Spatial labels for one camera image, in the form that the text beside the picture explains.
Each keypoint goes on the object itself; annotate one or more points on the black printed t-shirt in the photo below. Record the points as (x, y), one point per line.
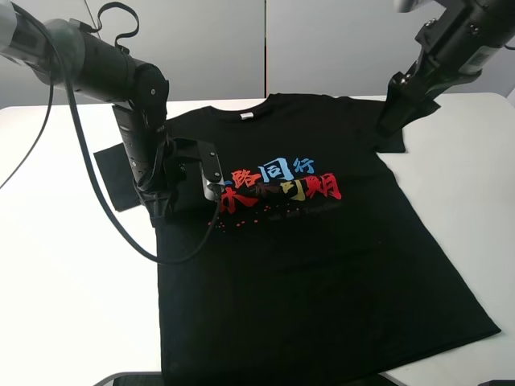
(314, 269)

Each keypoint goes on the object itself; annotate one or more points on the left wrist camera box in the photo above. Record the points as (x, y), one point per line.
(204, 154)

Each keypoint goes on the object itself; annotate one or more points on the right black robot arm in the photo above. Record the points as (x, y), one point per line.
(454, 49)

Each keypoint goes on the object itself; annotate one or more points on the dark robot base front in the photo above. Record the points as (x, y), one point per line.
(155, 378)

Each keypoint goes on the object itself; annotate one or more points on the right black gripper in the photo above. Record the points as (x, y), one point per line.
(407, 100)

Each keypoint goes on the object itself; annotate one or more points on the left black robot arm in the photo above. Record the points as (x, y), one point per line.
(69, 55)

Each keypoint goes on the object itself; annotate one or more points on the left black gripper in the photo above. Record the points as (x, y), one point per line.
(151, 153)

